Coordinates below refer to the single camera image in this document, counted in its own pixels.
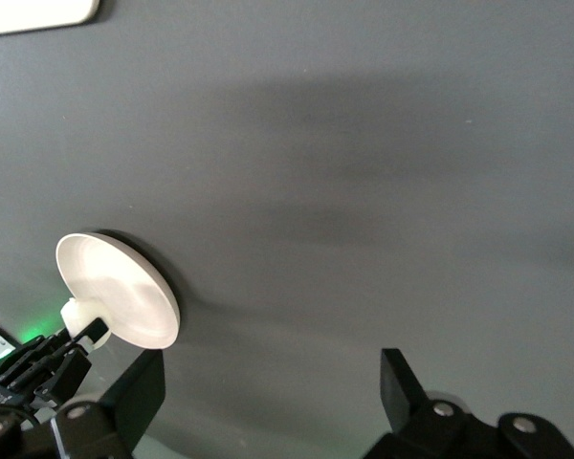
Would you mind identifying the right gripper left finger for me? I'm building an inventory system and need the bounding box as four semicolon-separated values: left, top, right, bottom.
52;348;166;459

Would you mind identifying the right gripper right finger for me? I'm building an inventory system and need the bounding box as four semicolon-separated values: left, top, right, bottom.
363;347;482;459

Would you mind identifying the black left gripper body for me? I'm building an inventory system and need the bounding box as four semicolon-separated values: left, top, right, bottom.
0;334;94;413

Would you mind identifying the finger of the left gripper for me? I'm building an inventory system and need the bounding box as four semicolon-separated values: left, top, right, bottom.
68;317;111;345

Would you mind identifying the round cream plate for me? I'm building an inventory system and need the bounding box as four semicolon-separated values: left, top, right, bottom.
55;231;181;351

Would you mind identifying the cream tray with rabbit print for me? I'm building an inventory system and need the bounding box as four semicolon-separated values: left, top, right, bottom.
0;0;100;38

